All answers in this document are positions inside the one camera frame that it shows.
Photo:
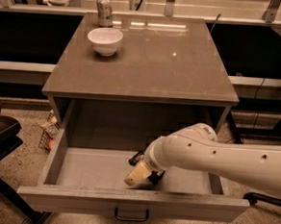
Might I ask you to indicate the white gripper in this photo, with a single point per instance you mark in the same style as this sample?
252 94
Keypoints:
153 163

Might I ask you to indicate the black rxbar chocolate wrapper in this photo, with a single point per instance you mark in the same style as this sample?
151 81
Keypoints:
155 176

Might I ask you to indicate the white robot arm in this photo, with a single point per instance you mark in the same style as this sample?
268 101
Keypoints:
196 148

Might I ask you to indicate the open grey top drawer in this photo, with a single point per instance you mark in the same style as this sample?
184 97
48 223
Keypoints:
86 169

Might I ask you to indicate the grey cabinet counter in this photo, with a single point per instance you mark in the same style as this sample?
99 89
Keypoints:
162 59

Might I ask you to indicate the black chair base leg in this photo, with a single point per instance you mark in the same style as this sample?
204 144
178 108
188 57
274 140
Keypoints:
253 199

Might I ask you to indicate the white ceramic bowl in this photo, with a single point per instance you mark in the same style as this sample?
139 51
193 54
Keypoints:
105 41

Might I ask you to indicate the black chair at left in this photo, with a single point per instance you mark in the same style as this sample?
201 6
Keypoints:
9 128

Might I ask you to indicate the green white soda can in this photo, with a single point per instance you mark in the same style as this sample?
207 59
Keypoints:
105 16

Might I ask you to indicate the black drawer handle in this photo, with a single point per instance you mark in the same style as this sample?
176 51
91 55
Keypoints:
125 216

